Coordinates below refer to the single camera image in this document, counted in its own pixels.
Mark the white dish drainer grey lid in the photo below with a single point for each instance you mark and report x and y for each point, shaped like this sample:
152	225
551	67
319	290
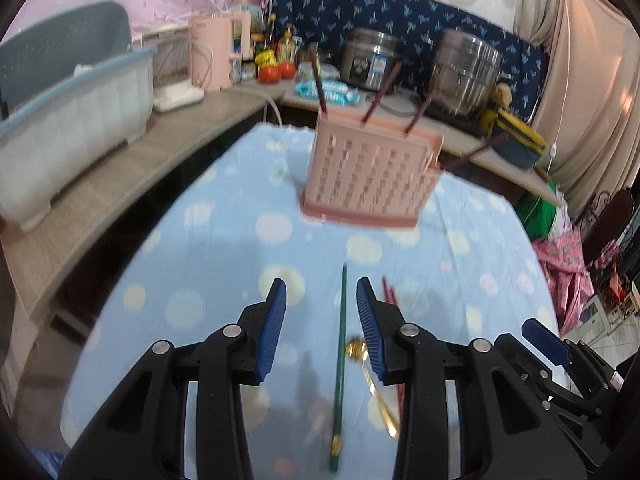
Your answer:
75	125

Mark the green chopstick gold band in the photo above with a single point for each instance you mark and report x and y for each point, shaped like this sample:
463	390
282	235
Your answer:
340	360

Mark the amber sauce bottle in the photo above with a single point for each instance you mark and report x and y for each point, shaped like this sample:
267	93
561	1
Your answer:
286	42

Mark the silver rice cooker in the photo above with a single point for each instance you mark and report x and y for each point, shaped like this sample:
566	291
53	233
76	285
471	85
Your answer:
370	60

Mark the wooden counter shelf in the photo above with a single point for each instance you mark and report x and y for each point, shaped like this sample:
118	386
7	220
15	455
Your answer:
100	200

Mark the thin dark sauce bottle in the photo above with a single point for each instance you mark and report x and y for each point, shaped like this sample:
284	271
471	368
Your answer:
271	30

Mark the pink perforated utensil holder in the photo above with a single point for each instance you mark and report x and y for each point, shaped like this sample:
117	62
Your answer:
365	175

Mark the dark bottle yellow label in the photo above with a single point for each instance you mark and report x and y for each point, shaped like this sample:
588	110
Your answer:
262	55

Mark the red tomato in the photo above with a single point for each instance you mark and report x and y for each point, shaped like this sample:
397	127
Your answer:
269	74
287	70

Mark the beige curtain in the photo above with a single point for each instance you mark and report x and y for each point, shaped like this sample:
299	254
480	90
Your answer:
590	85

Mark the yellow rimmed blue bowl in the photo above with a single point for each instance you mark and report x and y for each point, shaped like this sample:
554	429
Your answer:
515	125

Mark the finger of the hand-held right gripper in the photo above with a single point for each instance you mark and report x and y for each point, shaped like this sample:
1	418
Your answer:
542	340
530	365

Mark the red chopstick black band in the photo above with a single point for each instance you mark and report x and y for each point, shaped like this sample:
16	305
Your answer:
394	296
386	290

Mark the gold flower spoon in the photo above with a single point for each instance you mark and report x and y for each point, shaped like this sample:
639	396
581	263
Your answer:
382	410

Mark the pink electric kettle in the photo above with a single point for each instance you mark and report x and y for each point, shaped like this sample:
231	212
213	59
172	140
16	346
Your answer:
215	45

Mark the purple chopstick gold band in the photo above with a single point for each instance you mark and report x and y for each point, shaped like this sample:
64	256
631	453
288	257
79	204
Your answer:
318	87
380	97

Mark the dark brown chopstick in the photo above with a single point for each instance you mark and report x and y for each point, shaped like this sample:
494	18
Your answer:
417	116
475	152

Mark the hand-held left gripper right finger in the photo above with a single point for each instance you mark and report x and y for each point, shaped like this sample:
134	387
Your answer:
370	330

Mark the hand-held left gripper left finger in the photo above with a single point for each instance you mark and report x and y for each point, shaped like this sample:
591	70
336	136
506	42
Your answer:
272	330

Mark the dark wooden chair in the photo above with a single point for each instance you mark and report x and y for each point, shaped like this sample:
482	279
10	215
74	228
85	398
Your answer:
607	225

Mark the pink pineapple print garment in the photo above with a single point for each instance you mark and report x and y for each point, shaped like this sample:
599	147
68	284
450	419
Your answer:
560	270

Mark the blue polka dot tablecloth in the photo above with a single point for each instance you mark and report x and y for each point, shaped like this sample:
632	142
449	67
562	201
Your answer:
225	240

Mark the white countertop appliance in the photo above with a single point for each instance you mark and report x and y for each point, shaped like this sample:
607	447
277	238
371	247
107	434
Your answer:
170	60

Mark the navy floral cloth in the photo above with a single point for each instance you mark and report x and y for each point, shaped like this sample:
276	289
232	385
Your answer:
400	10

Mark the green cloth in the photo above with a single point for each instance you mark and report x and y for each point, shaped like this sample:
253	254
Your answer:
537	215

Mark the black induction cooktop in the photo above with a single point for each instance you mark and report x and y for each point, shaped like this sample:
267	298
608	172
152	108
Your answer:
460	120

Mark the blue plastic packet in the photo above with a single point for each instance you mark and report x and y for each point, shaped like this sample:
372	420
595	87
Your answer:
327	91

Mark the stainless steel steamer pot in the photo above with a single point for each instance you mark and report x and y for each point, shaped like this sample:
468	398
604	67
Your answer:
465	70

